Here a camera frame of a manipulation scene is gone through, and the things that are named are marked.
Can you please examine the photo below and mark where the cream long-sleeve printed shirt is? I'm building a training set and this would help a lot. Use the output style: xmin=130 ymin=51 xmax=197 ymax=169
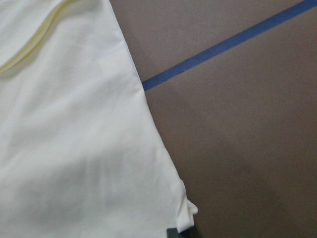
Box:
xmin=0 ymin=0 xmax=198 ymax=238

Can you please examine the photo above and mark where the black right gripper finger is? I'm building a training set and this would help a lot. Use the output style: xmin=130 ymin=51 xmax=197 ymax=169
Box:
xmin=166 ymin=226 xmax=196 ymax=238

